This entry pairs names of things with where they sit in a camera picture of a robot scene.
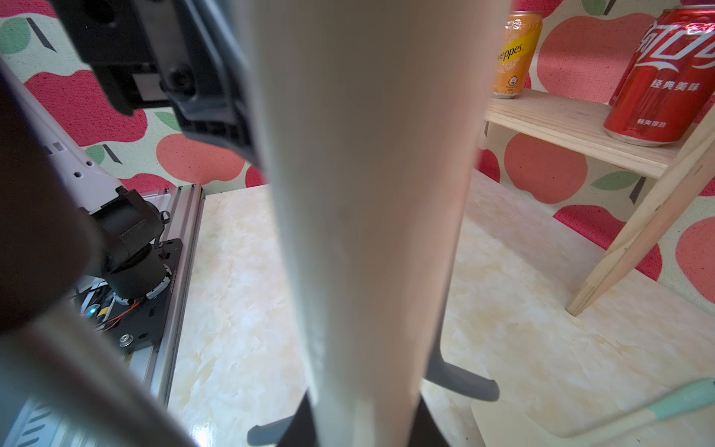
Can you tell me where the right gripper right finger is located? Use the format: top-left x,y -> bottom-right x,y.
413,398 -> 449,447

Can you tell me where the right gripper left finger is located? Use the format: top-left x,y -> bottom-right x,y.
277,393 -> 318,447

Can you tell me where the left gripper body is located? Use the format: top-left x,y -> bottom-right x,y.
51,1 -> 257,164

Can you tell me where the white utensil rack stand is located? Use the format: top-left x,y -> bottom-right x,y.
231,1 -> 509,446

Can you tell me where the white spatula mint handle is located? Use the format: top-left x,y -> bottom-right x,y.
471,378 -> 715,447

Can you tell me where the grey slotted utensil on rack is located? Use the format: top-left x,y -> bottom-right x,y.
247,312 -> 500,446

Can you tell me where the left circuit board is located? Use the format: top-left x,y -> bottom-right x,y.
74,281 -> 143,333

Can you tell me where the wooden two-tier shelf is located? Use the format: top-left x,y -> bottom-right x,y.
478,89 -> 714,315

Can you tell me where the red cola can front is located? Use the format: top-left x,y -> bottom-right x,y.
603,5 -> 714,147

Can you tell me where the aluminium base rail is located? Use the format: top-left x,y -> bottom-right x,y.
80,186 -> 203,410

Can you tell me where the grey spoon dark handle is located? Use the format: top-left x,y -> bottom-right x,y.
1,81 -> 192,446

